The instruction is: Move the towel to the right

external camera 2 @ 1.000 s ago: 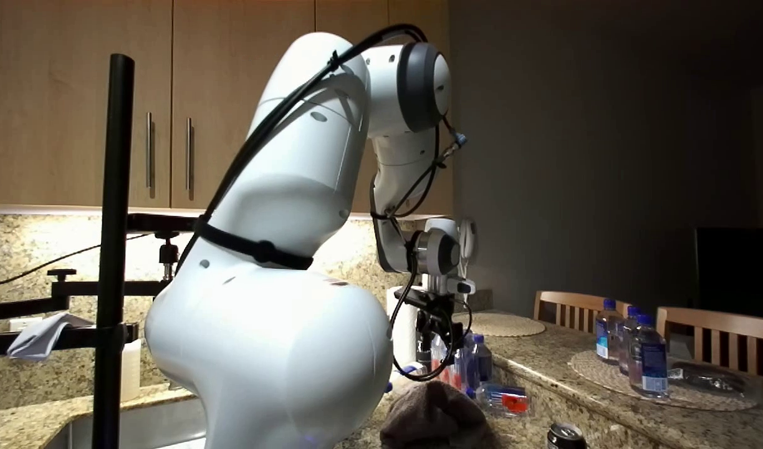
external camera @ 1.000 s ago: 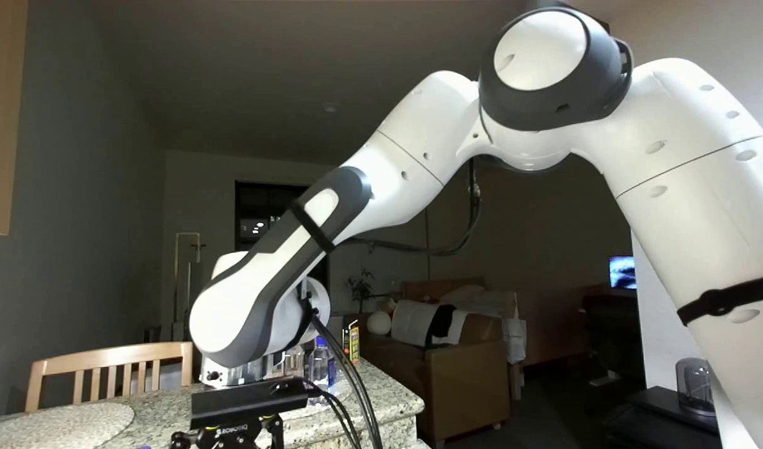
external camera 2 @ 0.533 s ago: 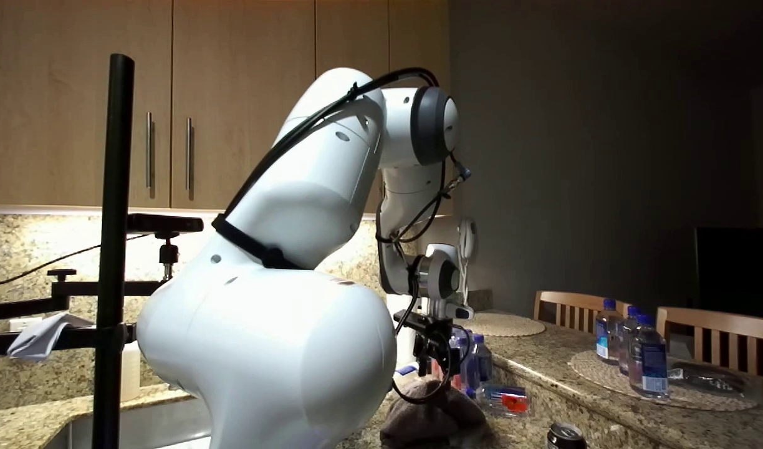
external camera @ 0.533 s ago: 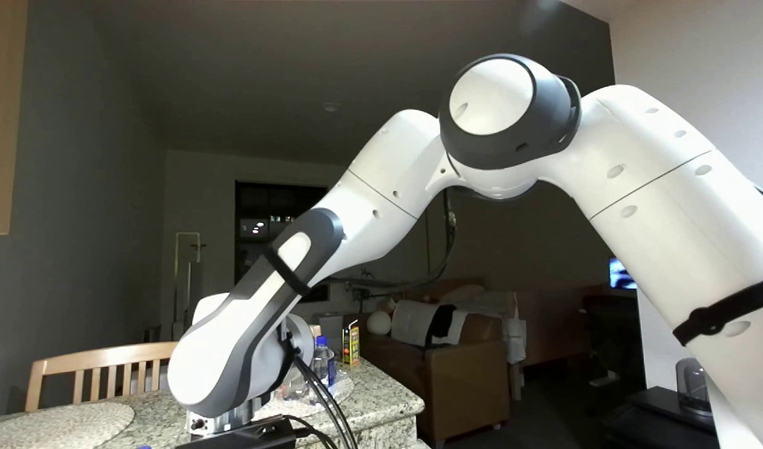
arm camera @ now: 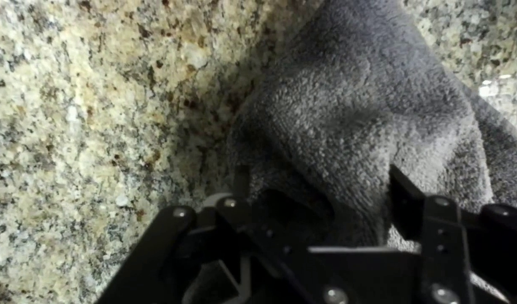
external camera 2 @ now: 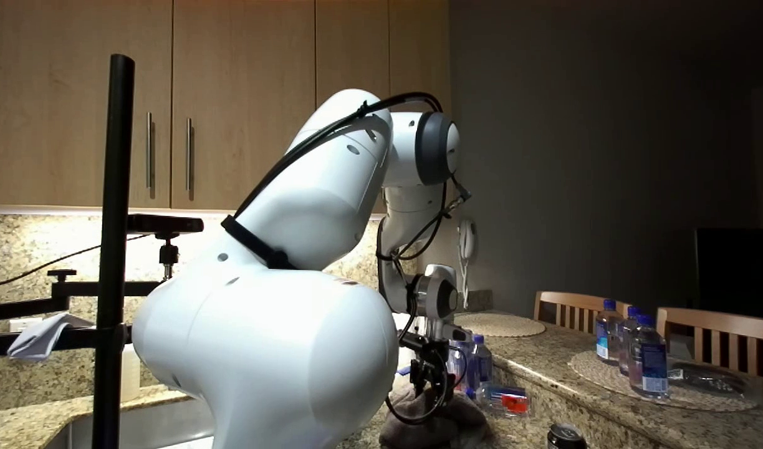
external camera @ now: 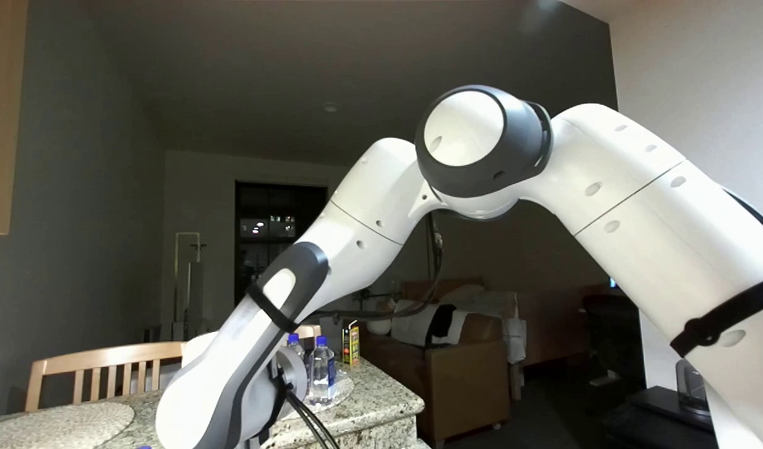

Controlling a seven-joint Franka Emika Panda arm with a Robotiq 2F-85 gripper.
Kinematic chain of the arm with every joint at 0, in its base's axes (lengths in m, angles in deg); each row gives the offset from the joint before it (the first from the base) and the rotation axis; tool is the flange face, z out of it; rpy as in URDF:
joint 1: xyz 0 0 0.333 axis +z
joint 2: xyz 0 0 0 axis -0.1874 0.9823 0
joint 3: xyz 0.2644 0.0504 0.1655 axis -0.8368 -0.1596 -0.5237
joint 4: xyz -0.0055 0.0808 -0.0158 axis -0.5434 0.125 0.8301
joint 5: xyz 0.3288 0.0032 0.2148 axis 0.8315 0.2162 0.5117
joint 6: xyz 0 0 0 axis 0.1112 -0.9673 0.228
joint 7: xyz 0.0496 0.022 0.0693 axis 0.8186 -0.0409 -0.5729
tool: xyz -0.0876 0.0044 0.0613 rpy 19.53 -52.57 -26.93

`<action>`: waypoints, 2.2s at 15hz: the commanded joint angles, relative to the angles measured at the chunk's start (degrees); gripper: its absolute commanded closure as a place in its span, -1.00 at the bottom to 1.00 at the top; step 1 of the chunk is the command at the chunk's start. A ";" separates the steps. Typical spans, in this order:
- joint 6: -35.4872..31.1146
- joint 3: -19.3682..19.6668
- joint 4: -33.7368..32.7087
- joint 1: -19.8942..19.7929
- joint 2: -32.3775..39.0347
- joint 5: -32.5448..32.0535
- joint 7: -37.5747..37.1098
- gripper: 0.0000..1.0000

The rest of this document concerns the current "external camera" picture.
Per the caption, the dark night window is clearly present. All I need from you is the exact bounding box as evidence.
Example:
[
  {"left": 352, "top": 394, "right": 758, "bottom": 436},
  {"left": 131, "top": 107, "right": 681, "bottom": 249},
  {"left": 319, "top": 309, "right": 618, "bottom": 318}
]
[{"left": 232, "top": 181, "right": 333, "bottom": 308}]

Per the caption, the yellow drink carton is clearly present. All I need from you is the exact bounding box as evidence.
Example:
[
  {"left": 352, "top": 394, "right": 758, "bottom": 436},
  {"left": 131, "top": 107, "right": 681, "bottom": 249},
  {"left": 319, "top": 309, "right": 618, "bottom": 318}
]
[{"left": 339, "top": 318, "right": 364, "bottom": 373}]

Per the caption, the brown armchair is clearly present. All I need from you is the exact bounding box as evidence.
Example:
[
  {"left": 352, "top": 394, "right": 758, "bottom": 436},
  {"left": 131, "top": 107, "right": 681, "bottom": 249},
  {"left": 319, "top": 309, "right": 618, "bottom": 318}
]
[{"left": 360, "top": 277, "right": 514, "bottom": 444}]

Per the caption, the thin metal floor stand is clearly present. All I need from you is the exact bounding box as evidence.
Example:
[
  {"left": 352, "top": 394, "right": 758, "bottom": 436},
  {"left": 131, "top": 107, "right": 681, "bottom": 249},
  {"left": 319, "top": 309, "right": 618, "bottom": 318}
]
[{"left": 170, "top": 229, "right": 211, "bottom": 344}]

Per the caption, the light wooden slat chair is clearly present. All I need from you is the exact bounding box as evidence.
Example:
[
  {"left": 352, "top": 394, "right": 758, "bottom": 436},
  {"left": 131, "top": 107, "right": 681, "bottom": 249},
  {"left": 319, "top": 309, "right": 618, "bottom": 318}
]
[{"left": 22, "top": 340, "right": 188, "bottom": 416}]

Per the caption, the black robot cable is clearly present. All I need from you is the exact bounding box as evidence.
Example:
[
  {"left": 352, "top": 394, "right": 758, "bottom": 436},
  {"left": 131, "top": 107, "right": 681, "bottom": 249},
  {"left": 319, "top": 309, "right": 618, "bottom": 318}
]
[{"left": 265, "top": 364, "right": 344, "bottom": 449}]

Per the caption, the light wooden wall cabinet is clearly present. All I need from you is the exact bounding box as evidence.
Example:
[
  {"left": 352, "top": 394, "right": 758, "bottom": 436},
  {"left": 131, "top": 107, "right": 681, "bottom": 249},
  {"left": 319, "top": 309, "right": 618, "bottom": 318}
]
[{"left": 0, "top": 0, "right": 31, "bottom": 239}]

